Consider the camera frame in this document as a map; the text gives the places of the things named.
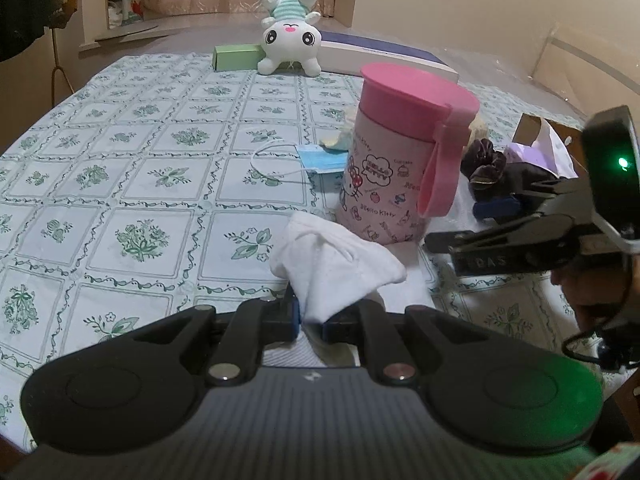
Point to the blue and white flat box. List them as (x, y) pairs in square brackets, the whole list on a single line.
[(390, 55)]

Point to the black puffer jacket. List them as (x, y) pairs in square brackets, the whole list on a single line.
[(20, 5)]

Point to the sheer white cloth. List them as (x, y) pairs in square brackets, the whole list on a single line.
[(415, 265)]

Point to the purple tissue box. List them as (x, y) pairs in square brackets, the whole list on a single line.
[(542, 157)]

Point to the blue face mask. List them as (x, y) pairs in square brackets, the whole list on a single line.
[(322, 160)]

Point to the person's printed clothing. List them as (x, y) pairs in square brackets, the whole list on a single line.
[(617, 462)]

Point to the dark velvet scrunchie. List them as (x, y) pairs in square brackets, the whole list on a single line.
[(482, 162)]

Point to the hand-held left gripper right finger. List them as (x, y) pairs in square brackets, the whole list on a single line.
[(335, 333)]

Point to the white plush bunny toy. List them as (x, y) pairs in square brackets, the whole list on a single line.
[(290, 35)]

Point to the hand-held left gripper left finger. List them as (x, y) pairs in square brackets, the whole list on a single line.
[(294, 317)]

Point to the plastic wrapped headboard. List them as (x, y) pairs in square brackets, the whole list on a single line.
[(590, 70)]

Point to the person's right hand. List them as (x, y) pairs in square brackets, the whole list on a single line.
[(590, 295)]

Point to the green floral tablecloth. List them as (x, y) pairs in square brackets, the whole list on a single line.
[(125, 185)]

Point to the brown jacket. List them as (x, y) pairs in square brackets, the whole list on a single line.
[(65, 10)]

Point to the pink lidded cup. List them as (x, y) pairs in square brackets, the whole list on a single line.
[(395, 160)]

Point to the small green box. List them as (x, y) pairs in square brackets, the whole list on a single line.
[(237, 57)]

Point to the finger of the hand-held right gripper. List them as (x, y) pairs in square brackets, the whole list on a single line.
[(500, 255), (495, 208)]

